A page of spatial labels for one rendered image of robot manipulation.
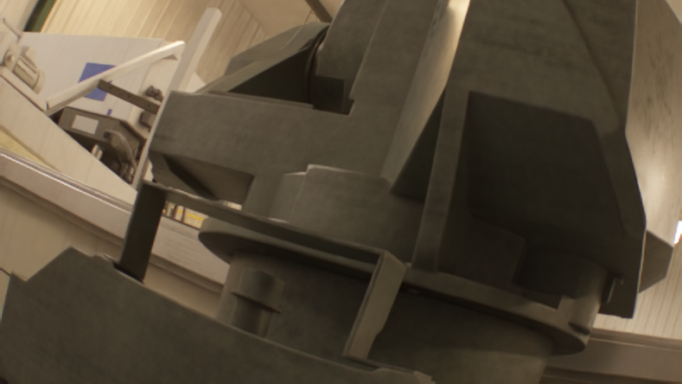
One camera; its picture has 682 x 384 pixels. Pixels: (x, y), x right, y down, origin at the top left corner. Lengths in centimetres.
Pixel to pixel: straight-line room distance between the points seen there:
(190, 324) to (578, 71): 33
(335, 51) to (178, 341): 50
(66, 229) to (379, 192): 115
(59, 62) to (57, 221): 439
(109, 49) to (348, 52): 477
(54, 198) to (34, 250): 18
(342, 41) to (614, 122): 47
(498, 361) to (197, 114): 40
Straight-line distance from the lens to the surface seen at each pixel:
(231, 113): 81
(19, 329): 69
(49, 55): 626
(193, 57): 443
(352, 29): 95
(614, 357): 117
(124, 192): 375
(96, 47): 579
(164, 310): 55
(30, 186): 179
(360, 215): 65
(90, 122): 535
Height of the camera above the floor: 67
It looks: 16 degrees up
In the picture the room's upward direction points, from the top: 20 degrees clockwise
